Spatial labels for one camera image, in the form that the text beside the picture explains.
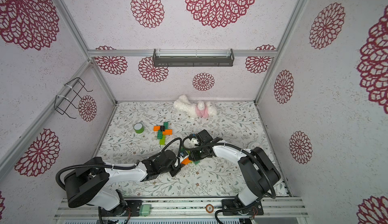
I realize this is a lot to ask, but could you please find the long lime green lego brick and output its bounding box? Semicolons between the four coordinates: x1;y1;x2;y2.
159;136;166;145

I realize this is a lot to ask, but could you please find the dark green lego brick front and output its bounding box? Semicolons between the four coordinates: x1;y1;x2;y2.
157;130;163;140

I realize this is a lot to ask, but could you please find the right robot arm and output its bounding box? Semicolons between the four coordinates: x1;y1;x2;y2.
180;130;281;208

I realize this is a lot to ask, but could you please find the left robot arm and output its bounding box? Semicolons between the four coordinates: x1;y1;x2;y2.
56;138;182;215

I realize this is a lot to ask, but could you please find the white pink plush toy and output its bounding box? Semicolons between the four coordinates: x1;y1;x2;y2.
173;95;217;119

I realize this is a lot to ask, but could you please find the green tape roll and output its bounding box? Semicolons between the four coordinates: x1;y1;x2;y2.
133;123;144;134

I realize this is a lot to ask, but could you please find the green connector block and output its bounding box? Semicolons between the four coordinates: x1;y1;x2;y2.
139;204;151;217

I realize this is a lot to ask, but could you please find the metal base rail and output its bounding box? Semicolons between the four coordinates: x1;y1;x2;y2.
52;197;310;224

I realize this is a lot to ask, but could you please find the black wall shelf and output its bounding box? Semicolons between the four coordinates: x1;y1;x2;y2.
152;49;235;67

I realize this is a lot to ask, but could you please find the black wire wall rack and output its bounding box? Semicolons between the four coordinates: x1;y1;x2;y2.
54;77;93;119

